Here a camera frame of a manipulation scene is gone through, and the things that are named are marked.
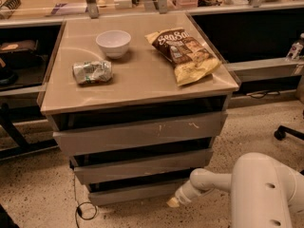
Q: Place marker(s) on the dark shoe on shelf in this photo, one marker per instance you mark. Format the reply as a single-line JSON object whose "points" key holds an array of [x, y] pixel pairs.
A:
{"points": [[7, 76]]}

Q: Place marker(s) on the sea salt chips bag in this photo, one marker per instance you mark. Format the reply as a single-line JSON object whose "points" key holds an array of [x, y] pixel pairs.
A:
{"points": [[190, 59]]}

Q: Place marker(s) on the white bowl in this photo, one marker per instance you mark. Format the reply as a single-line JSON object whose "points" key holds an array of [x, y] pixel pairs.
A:
{"points": [[114, 43]]}

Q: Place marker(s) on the black spiral object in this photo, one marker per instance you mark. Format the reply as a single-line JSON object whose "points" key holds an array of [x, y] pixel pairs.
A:
{"points": [[8, 8]]}

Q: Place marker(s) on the grey drawer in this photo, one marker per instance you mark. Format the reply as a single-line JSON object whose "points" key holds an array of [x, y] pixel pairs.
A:
{"points": [[144, 161], [116, 191], [144, 125]]}

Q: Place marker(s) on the purple paper on desk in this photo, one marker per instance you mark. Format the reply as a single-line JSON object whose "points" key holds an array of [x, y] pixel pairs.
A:
{"points": [[62, 9]]}

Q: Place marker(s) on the brown box on shelf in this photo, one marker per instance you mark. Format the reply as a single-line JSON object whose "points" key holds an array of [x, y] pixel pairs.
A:
{"points": [[25, 46]]}

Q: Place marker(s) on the plastic bottle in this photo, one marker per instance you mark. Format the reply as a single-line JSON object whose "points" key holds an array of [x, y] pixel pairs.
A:
{"points": [[296, 48]]}

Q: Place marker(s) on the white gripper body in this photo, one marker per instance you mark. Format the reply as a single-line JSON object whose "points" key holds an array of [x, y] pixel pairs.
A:
{"points": [[181, 196]]}

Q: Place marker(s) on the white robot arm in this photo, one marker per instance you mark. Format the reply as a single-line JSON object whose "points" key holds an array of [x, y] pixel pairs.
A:
{"points": [[264, 192]]}

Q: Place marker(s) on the grey drawer cabinet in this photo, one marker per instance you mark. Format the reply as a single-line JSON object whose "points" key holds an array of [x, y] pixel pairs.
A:
{"points": [[141, 77]]}

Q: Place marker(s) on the grey middle drawer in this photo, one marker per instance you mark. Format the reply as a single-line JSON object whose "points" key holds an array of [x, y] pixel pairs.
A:
{"points": [[144, 161]]}

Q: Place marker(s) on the grey top drawer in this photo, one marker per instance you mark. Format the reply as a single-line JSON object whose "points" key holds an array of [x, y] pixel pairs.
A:
{"points": [[144, 125]]}

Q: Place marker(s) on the grey bottom drawer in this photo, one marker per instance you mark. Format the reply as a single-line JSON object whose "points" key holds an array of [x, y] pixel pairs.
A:
{"points": [[116, 191]]}

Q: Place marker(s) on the black office chair base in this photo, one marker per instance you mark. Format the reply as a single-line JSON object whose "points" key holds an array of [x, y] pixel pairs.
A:
{"points": [[282, 131]]}

